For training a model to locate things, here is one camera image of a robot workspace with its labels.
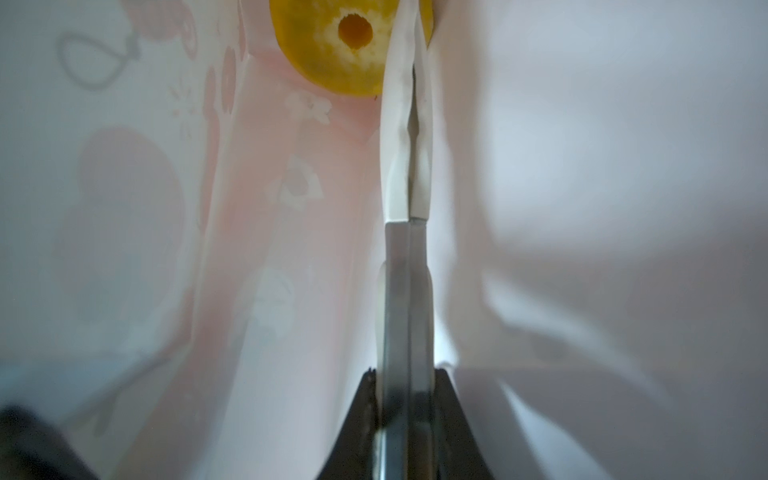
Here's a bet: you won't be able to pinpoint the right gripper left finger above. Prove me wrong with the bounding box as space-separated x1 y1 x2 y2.
316 369 378 480

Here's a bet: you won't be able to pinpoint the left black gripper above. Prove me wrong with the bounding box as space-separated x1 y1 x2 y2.
1 405 98 480

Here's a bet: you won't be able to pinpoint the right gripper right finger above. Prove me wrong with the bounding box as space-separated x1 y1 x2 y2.
433 369 494 480

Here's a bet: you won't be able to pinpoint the metal tongs white tips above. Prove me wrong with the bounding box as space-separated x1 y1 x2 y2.
376 1 437 479

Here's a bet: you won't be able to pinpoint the red white paper bag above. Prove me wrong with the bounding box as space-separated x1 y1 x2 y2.
1 1 767 479

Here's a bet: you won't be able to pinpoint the yellow glazed ring donut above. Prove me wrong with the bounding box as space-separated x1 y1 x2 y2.
269 0 399 97

